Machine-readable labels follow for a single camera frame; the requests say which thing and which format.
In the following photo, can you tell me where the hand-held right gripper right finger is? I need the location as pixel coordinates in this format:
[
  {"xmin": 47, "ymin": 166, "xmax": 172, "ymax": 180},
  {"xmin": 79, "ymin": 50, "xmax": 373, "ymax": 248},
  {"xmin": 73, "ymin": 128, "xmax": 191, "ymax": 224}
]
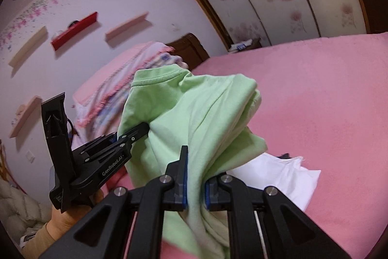
[{"xmin": 204, "ymin": 174, "xmax": 352, "ymax": 259}]

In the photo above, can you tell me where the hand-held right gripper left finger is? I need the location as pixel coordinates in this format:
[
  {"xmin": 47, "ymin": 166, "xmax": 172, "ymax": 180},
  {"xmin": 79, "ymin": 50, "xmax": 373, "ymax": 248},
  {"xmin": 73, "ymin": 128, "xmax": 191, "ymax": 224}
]
[{"xmin": 39, "ymin": 145, "xmax": 189, "ymax": 259}]

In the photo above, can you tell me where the green t-shirt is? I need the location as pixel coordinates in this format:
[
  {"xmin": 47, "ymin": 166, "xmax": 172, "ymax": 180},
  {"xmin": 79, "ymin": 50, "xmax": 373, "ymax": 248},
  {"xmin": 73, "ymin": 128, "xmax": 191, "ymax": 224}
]
[{"xmin": 117, "ymin": 65, "xmax": 267, "ymax": 259}]

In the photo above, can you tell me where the person's left forearm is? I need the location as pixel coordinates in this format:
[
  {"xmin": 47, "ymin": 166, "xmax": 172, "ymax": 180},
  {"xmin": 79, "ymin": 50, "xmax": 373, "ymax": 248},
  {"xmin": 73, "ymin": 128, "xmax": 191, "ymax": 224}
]
[{"xmin": 21, "ymin": 221, "xmax": 66, "ymax": 252}]

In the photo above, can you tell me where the stack of folded clothes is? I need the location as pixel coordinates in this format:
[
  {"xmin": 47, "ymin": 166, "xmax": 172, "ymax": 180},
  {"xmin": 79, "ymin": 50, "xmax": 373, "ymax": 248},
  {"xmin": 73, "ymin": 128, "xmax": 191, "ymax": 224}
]
[{"xmin": 226, "ymin": 152, "xmax": 322, "ymax": 211}]

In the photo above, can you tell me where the person's left hand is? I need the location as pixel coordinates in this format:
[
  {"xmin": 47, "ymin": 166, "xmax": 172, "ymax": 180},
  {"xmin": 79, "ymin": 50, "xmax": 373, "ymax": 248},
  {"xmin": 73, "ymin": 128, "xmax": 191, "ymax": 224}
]
[{"xmin": 50, "ymin": 189, "xmax": 105, "ymax": 231}]

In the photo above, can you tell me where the white quilted bedding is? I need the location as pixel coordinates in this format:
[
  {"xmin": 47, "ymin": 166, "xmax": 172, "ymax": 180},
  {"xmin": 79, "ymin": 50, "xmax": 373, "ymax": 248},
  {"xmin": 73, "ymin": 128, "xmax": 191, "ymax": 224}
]
[{"xmin": 0, "ymin": 178, "xmax": 53, "ymax": 236}]

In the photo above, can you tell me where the dark wooden headboard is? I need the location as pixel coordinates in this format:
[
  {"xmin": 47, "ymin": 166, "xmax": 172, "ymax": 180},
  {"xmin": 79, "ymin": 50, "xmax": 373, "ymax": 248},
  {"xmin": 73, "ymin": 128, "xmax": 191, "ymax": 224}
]
[{"xmin": 165, "ymin": 33, "xmax": 210, "ymax": 71}]

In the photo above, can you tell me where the small blue white box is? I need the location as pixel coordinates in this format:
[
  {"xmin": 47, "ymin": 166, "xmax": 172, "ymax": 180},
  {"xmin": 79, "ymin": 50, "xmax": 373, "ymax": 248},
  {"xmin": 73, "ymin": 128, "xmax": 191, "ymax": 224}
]
[{"xmin": 229, "ymin": 40, "xmax": 253, "ymax": 52}]

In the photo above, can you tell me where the pink fleece blanket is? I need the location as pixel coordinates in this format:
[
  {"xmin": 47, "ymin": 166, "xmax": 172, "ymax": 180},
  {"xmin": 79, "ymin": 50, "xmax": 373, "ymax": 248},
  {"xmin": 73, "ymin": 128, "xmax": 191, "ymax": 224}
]
[{"xmin": 74, "ymin": 31, "xmax": 388, "ymax": 259}]

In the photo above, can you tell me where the beige wall shelf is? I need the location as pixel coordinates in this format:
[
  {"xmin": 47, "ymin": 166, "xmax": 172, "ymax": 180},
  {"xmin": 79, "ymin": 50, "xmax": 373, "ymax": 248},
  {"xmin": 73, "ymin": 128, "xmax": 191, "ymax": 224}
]
[
  {"xmin": 105, "ymin": 13, "xmax": 149, "ymax": 41},
  {"xmin": 9, "ymin": 96, "xmax": 42, "ymax": 139},
  {"xmin": 8, "ymin": 26, "xmax": 49, "ymax": 68}
]

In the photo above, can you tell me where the red wall shelf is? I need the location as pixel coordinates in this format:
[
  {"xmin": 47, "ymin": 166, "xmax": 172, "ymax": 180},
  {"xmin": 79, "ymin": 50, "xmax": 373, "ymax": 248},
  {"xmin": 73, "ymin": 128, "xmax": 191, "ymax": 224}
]
[{"xmin": 50, "ymin": 12, "xmax": 99, "ymax": 51}]

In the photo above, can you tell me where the floral wall sticker border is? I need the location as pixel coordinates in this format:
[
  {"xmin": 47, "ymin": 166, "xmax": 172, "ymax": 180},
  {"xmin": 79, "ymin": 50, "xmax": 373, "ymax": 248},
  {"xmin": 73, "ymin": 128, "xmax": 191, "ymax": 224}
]
[{"xmin": 0, "ymin": 0, "xmax": 83, "ymax": 51}]

